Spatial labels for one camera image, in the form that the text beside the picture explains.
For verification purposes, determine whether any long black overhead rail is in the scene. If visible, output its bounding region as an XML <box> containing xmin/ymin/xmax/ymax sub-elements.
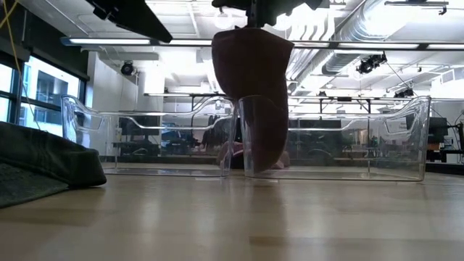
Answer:
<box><xmin>144</xmin><ymin>92</ymin><xmax>464</xmax><ymax>104</ymax></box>

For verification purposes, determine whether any long ceiling light bar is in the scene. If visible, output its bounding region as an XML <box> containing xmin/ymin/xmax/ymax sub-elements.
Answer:
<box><xmin>59</xmin><ymin>36</ymin><xmax>464</xmax><ymax>51</ymax></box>

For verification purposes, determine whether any clear plastic bin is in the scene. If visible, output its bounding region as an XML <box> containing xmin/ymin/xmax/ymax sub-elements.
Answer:
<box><xmin>60</xmin><ymin>94</ymin><xmax>237</xmax><ymax>178</ymax></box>
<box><xmin>238</xmin><ymin>96</ymin><xmax>432</xmax><ymax>182</ymax></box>

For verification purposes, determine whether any black desk with monitor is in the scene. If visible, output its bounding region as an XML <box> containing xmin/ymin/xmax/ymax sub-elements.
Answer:
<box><xmin>426</xmin><ymin>115</ymin><xmax>464</xmax><ymax>164</ymax></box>
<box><xmin>112</xmin><ymin>115</ymin><xmax>162</xmax><ymax>157</ymax></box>

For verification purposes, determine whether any silver ventilation duct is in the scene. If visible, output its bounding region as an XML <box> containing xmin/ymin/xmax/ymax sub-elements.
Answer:
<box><xmin>286</xmin><ymin>0</ymin><xmax>385</xmax><ymax>95</ymax></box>

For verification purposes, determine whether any maroon baseball cap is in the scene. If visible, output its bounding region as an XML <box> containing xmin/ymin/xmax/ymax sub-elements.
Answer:
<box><xmin>212</xmin><ymin>27</ymin><xmax>294</xmax><ymax>174</ymax></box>

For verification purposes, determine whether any window with dark frame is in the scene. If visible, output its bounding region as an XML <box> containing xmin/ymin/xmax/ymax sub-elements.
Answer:
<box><xmin>0</xmin><ymin>54</ymin><xmax>88</xmax><ymax>138</ymax></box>

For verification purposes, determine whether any yellow cable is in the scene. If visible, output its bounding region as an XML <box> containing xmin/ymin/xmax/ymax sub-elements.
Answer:
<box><xmin>0</xmin><ymin>0</ymin><xmax>41</xmax><ymax>130</ymax></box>

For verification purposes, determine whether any dark green baseball cap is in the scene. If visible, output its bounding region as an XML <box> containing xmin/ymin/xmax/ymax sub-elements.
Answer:
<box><xmin>0</xmin><ymin>121</ymin><xmax>107</xmax><ymax>210</ymax></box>

